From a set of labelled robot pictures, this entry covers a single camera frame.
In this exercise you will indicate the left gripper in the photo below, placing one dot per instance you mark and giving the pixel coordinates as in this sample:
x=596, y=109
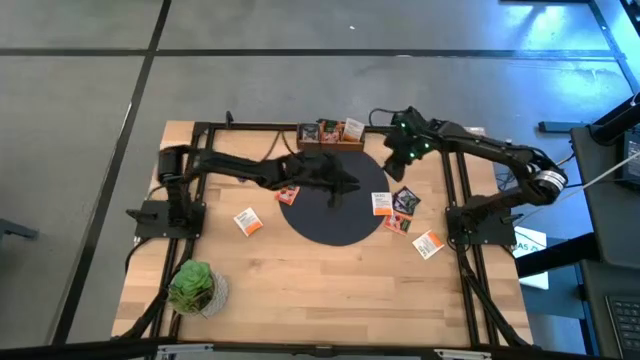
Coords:
x=320, y=172

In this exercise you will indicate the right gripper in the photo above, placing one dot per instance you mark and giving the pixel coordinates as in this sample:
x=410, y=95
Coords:
x=415, y=137

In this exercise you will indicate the white orange Tazo packet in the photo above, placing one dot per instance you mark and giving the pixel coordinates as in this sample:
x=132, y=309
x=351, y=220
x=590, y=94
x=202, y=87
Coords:
x=353, y=130
x=428, y=244
x=248, y=221
x=382, y=203

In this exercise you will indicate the round dark woven placemat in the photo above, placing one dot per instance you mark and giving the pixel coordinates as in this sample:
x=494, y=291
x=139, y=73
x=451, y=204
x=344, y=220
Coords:
x=330, y=225

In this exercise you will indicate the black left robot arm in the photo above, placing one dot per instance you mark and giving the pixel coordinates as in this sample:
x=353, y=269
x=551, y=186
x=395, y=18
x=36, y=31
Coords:
x=230, y=167

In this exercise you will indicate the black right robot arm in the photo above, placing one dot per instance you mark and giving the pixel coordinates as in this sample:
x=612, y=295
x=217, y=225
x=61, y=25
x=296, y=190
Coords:
x=490, y=147

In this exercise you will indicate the wooden tea organizer box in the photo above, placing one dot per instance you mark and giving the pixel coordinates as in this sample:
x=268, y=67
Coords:
x=332, y=146

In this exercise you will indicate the white printed sign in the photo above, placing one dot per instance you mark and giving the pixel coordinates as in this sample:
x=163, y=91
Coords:
x=535, y=240

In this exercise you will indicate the blue-grey floor bar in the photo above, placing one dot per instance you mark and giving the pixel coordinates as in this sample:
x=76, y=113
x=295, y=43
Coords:
x=560, y=127

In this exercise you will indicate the black desk beam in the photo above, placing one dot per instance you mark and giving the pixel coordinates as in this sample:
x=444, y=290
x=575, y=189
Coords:
x=555, y=255

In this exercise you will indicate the potted green succulent plant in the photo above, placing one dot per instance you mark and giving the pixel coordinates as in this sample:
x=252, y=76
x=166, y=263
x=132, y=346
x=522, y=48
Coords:
x=197, y=287

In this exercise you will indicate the black desk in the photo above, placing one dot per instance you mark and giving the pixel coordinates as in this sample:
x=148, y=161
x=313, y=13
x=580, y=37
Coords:
x=605, y=225

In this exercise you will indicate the laptop screen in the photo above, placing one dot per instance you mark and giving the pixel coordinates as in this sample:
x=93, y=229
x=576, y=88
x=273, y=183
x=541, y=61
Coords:
x=634, y=160

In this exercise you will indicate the black keyboard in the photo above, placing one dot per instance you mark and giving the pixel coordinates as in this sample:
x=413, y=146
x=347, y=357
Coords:
x=627, y=325

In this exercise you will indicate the grey furniture foot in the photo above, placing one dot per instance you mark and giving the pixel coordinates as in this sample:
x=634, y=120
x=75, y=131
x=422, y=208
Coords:
x=20, y=231

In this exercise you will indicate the black metal table frame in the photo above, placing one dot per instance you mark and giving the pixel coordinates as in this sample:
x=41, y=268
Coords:
x=250, y=127

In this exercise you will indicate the black camera rig bar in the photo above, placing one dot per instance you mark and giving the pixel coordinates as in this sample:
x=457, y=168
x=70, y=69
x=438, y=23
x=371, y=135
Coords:
x=320, y=351

